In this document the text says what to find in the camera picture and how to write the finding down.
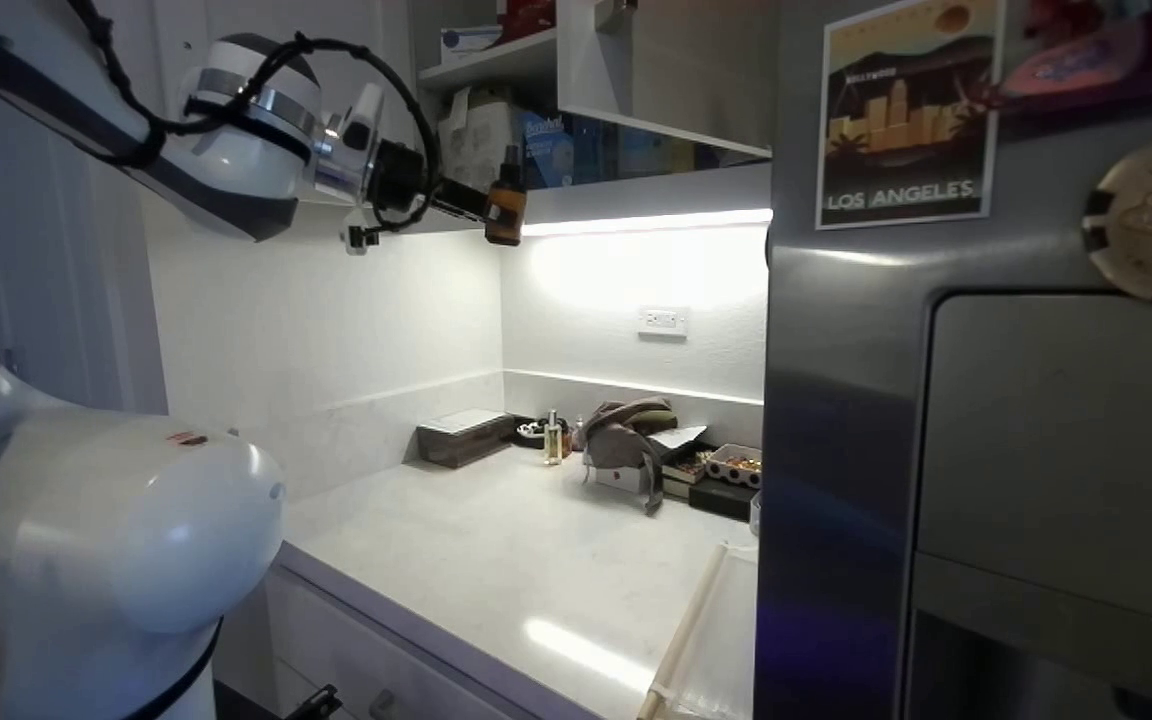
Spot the white plastic bag in cupboard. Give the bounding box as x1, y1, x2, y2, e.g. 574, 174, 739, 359
441, 89, 518, 188

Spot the under-cabinet light strip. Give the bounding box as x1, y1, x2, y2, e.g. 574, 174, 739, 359
525, 208, 773, 240

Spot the brown glass bottle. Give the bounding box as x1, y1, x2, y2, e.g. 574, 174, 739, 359
486, 152, 530, 242

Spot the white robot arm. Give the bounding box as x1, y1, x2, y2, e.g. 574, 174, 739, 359
0, 0, 491, 720

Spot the Los Angeles poster magnet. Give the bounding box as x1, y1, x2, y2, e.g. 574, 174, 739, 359
815, 0, 1006, 227

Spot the white wall outlet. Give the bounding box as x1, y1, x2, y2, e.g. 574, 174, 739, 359
636, 304, 693, 339

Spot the crumpled brown paper bag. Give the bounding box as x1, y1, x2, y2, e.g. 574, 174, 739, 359
576, 397, 675, 514

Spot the stainless steel refrigerator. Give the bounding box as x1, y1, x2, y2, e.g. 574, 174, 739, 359
752, 0, 1152, 720

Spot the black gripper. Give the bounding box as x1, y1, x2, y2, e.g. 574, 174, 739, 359
368, 139, 490, 223

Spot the white cupboard door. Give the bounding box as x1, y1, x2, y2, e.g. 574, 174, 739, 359
555, 0, 779, 156

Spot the brown wooden box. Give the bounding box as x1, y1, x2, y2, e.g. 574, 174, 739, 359
414, 410, 518, 468

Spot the blue package in cupboard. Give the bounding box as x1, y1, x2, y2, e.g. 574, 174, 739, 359
519, 112, 602, 188

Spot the small amber bottle on counter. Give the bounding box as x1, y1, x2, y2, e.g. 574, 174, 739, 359
545, 410, 563, 468

